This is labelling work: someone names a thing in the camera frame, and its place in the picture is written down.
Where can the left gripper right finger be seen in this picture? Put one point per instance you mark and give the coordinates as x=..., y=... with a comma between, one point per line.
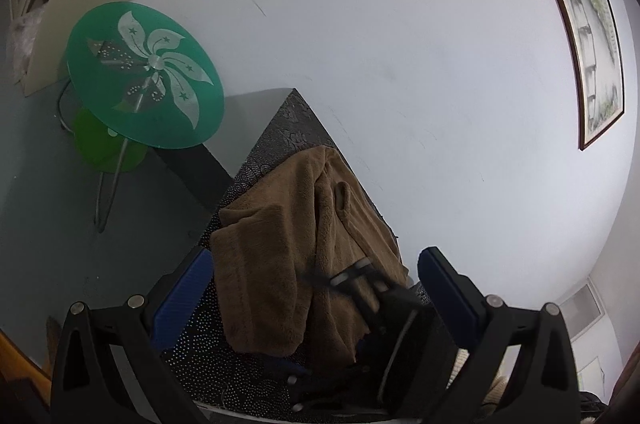
x=542, y=387

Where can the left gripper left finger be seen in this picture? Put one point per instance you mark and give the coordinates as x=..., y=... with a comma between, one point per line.
x=87, y=386

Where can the brown fleece garment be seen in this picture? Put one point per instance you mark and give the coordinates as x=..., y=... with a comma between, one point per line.
x=308, y=216

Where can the black patterned table cloth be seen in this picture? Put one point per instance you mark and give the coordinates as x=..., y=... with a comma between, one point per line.
x=202, y=361

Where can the green round glass table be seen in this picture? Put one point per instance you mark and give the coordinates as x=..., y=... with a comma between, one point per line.
x=143, y=82

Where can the framed landscape painting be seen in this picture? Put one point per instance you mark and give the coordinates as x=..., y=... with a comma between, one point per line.
x=595, y=47

